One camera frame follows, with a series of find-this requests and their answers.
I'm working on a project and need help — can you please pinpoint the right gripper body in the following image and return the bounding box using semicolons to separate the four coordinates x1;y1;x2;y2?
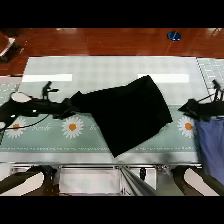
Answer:
177;98;203;121

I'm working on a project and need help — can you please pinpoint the black garment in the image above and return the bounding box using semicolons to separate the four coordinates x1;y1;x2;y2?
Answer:
69;75;174;159

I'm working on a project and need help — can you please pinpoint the blue garment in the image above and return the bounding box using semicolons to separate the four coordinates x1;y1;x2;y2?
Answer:
194;116;224;186

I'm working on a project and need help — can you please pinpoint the blue round disc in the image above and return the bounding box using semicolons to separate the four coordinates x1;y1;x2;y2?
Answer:
166;30;183;42

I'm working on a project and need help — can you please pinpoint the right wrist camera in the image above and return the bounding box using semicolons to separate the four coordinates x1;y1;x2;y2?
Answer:
211;78;224;102

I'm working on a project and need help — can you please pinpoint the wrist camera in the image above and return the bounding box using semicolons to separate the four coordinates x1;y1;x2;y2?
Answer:
211;78;224;102
41;80;61;101

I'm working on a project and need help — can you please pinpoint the silver frame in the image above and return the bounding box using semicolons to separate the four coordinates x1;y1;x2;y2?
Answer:
0;161;205;197

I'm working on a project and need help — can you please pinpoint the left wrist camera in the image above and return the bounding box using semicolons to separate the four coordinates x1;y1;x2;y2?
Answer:
41;80;61;101

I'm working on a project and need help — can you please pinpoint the black cable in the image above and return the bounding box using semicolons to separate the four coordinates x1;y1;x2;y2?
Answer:
0;114;52;143

